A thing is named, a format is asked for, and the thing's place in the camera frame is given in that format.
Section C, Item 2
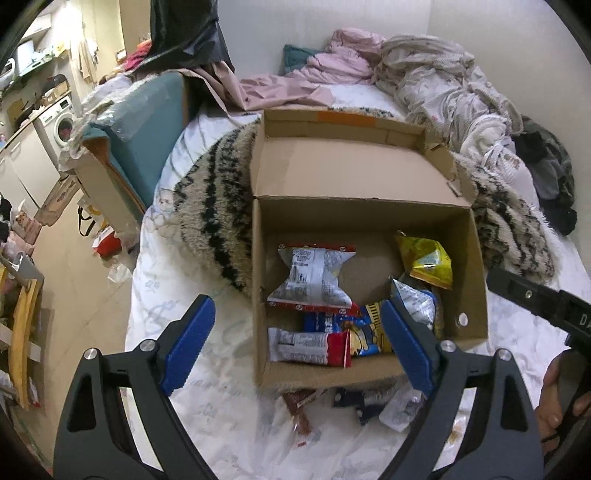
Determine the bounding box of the teal sided cardboard box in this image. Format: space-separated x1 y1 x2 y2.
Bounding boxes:
69 71 201 236

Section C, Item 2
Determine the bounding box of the white washing machine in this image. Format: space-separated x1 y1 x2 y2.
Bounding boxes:
34 95 77 171

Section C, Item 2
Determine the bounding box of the dark clothing pile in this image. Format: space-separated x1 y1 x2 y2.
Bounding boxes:
512 115 578 236

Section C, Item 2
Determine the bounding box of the dark blue snack packet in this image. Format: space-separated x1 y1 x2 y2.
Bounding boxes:
332 385 384 425

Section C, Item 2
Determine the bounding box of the hanging beige towel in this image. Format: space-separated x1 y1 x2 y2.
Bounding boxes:
76 39 100 84

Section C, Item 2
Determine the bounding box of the dark brown snack packet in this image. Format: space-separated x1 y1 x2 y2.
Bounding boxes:
281 388 331 437

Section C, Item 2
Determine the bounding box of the yellow wooden chair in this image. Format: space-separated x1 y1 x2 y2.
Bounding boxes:
0 256 44 411

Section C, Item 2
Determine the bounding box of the white and blue snack packet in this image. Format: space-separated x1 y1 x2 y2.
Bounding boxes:
390 276 445 340

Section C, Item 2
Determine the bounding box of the black plastic bag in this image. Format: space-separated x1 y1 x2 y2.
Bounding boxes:
148 0 234 75

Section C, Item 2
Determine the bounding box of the red clothing pile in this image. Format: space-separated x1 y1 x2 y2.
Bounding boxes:
124 39 153 70

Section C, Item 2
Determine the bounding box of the tote bag with black handles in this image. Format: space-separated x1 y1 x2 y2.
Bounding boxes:
76 205 106 237

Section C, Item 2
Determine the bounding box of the pile of pink and white clothes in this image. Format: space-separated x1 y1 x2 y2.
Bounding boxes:
374 34 525 167

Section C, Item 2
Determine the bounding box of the fuzzy cream black patterned blanket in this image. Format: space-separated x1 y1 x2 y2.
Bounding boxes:
175 107 555 296

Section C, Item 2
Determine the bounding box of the pink bedding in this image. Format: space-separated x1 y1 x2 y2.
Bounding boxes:
189 28 386 112

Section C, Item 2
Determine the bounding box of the white kitchen cabinet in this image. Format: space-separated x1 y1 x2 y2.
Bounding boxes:
0 122 61 217

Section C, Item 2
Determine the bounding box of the teal pillow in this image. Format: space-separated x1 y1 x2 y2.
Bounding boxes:
283 45 319 75

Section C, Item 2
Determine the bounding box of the blue and yellow snack packet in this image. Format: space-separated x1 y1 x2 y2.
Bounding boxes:
304 302 393 358

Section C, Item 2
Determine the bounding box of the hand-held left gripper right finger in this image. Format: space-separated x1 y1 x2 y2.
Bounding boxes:
380 299 544 480

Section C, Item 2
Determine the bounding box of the white packet with red edges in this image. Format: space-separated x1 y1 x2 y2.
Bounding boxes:
267 244 357 309

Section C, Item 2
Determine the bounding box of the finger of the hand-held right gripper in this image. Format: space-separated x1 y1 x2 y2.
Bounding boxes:
486 266 563 320

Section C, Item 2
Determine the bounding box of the clear white barcode packet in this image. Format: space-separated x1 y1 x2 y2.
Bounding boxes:
379 390 426 432

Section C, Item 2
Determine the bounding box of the white snack bar red end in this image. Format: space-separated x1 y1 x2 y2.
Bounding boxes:
268 327 352 368

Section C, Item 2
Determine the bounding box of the person's right hand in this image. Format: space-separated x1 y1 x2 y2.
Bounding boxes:
536 352 579 457

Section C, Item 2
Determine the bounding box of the small red box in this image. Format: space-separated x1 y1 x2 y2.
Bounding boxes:
92 225 123 257

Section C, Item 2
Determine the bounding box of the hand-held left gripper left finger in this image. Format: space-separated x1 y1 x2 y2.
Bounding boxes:
53 294 218 480

